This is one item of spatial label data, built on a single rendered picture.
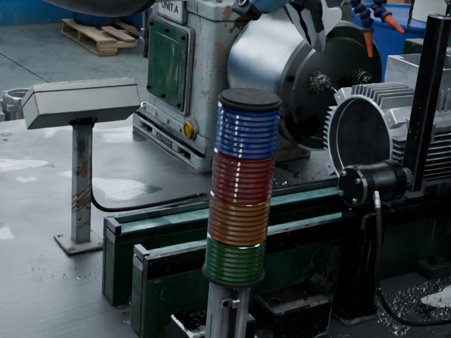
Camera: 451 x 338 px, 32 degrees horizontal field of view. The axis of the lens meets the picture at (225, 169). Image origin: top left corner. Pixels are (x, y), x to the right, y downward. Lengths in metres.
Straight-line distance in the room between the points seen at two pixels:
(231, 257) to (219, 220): 0.04
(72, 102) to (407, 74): 0.53
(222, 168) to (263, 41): 0.77
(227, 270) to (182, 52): 0.95
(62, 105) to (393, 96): 0.51
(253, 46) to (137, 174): 0.37
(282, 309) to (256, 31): 0.63
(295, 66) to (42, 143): 0.65
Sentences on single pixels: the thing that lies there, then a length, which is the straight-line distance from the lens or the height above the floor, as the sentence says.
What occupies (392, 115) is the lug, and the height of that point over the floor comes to 1.09.
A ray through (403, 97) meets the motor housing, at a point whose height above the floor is 1.10.
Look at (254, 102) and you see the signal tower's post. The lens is 0.72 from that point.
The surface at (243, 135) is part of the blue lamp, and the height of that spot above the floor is 1.19.
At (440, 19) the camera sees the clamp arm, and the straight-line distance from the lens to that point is 1.11.
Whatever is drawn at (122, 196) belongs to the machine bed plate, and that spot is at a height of 0.80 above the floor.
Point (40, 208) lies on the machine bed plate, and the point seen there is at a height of 0.80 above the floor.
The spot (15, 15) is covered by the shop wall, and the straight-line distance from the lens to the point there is 6.95.
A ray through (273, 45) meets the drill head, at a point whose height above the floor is 1.11.
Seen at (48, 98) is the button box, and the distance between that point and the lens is 1.22.
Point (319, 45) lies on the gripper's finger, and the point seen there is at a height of 1.17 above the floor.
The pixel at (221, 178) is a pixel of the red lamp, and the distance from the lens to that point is 0.75.
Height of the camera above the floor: 1.42
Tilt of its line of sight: 21 degrees down
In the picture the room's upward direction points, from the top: 5 degrees clockwise
